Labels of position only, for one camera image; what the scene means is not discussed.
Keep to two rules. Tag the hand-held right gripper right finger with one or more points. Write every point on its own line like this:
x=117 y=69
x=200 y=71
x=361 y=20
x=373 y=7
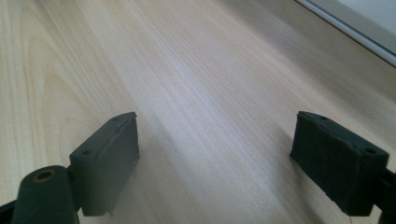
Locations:
x=336 y=161

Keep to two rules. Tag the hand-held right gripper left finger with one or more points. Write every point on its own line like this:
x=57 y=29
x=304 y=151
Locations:
x=102 y=165

